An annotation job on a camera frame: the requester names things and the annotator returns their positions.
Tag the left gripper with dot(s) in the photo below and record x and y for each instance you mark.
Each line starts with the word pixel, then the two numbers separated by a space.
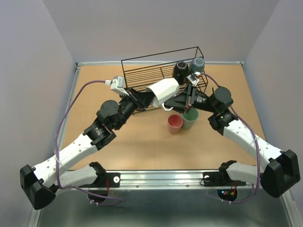
pixel 142 100

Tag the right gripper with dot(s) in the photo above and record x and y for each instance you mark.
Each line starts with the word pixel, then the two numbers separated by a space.
pixel 182 106

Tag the white mug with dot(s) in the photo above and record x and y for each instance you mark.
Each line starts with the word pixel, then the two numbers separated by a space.
pixel 163 90

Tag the green cup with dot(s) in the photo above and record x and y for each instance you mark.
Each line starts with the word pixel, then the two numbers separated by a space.
pixel 189 118

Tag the red cup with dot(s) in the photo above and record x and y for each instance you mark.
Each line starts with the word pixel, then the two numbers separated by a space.
pixel 174 123

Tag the black mug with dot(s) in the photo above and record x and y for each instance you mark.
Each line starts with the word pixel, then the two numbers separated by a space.
pixel 180 72

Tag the blue-grey mug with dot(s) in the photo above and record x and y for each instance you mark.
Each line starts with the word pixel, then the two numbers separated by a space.
pixel 197 65

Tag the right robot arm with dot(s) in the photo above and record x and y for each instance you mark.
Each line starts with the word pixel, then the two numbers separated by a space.
pixel 276 170

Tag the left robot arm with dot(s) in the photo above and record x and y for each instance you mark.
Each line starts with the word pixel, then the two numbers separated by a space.
pixel 41 182

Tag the black wire dish rack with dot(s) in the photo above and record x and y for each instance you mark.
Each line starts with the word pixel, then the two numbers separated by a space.
pixel 143 76

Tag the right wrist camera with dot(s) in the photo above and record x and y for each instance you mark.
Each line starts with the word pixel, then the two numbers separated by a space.
pixel 193 79

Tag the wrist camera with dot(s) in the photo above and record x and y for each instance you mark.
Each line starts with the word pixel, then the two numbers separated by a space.
pixel 193 79
pixel 117 85

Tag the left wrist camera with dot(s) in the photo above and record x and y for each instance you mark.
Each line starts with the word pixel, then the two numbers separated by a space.
pixel 117 85

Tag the aluminium front rail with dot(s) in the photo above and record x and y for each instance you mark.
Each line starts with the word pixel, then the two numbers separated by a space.
pixel 162 180

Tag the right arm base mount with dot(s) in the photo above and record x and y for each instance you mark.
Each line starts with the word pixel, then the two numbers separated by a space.
pixel 217 178

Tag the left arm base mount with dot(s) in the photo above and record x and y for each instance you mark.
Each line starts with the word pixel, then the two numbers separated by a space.
pixel 109 179

